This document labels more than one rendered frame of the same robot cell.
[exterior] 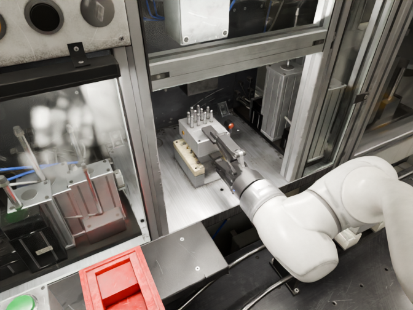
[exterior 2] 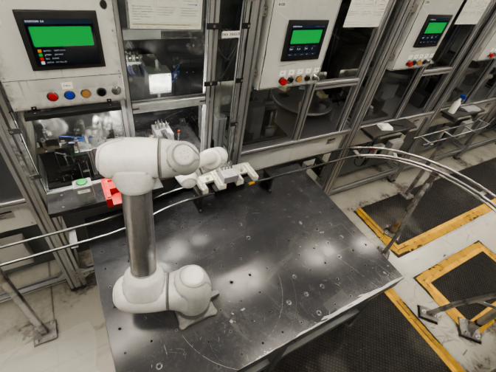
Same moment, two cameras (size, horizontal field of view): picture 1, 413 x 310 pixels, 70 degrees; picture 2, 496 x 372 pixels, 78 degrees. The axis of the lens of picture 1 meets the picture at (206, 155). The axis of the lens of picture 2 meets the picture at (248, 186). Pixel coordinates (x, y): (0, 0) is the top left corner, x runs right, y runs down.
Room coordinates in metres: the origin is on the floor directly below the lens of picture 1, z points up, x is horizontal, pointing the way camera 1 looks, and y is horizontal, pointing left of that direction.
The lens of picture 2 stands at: (-0.86, -0.33, 2.09)
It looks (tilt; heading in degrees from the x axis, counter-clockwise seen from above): 43 degrees down; 352
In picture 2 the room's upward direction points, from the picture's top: 11 degrees clockwise
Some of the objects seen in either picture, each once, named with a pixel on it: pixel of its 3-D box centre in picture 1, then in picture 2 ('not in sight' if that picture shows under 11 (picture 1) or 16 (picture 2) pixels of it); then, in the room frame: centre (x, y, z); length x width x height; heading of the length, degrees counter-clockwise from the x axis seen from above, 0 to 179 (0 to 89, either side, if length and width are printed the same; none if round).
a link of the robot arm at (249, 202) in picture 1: (261, 200); not in sight; (0.42, -0.12, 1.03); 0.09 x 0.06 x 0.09; 118
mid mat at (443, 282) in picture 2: not in sight; (475, 283); (0.44, -2.61, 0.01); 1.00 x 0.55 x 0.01; 118
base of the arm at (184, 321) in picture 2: not in sight; (196, 300); (-0.19, -0.29, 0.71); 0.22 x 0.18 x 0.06; 118
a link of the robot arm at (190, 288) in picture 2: not in sight; (190, 287); (-0.20, -0.26, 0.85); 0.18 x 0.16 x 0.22; 98
